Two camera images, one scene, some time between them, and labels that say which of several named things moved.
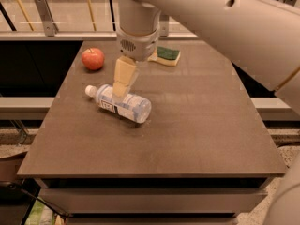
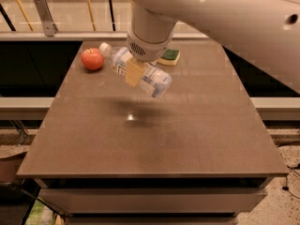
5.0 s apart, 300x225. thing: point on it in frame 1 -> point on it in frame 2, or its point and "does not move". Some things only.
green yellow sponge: (165, 55) does not move
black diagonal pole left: (7, 18) does not move
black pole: (112, 7) does not move
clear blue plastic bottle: (135, 108) -> (155, 81)
